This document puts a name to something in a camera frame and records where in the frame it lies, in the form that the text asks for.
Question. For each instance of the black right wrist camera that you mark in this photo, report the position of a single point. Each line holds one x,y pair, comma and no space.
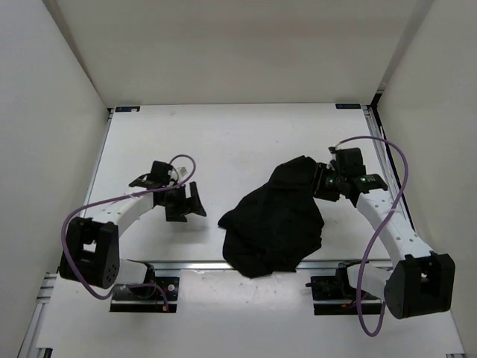
350,169

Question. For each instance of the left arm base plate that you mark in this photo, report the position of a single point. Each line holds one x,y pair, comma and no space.
148,299

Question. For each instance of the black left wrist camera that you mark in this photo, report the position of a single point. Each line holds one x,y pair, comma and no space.
161,174

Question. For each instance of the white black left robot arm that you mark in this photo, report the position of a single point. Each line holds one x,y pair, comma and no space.
91,254

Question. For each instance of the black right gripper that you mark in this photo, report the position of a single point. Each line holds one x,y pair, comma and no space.
322,170

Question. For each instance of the blue left corner label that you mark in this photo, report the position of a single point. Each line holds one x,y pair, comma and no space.
127,109

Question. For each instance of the aluminium right frame rail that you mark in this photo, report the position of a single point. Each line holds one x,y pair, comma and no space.
386,158

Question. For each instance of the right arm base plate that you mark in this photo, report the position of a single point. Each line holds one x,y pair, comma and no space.
332,294

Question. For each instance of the blue corner label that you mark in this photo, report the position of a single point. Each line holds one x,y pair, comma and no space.
347,106
127,109

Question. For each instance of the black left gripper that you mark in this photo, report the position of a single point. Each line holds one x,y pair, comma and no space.
178,214

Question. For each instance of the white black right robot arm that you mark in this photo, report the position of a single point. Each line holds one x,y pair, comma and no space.
421,280

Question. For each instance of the aluminium front table rail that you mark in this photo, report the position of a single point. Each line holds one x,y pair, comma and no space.
219,265

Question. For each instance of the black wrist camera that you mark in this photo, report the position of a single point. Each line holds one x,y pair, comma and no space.
350,169
161,174

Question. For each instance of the black skirt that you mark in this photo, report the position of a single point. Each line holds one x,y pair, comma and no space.
275,226

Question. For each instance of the blue right corner label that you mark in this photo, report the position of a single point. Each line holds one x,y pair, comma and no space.
347,106

